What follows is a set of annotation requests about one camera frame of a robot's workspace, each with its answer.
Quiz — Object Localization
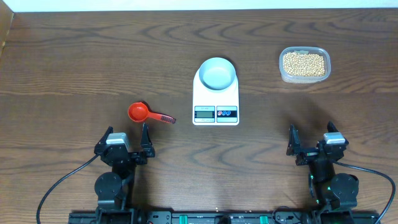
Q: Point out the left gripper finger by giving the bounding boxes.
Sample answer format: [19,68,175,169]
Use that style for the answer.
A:
[98,126,113,145]
[140,123,153,150]

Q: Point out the red measuring scoop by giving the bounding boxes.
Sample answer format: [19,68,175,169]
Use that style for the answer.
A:
[127,102,176,124]

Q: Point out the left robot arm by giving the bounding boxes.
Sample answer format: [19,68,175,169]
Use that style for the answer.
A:
[92,124,155,224]

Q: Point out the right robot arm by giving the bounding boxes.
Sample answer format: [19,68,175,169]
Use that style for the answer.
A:
[286,122,359,223]

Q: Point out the white digital kitchen scale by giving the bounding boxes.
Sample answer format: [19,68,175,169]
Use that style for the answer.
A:
[192,68,240,126]

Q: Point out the grey round bowl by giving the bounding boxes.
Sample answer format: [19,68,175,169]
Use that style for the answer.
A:
[198,57,237,91]

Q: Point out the clear plastic container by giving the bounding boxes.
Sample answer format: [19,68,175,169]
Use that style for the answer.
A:
[279,47,331,84]

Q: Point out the soybeans in container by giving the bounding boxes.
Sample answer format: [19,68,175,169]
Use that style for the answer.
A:
[282,52,325,77]

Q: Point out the right black cable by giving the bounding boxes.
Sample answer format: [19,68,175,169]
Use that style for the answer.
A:
[332,160,397,224]

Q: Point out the black cable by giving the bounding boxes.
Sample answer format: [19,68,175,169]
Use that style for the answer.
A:
[332,160,397,224]
[36,154,100,224]

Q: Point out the left black cable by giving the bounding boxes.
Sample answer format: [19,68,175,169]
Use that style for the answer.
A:
[36,154,100,224]

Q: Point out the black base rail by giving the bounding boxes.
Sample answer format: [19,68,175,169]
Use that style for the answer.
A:
[68,209,378,224]

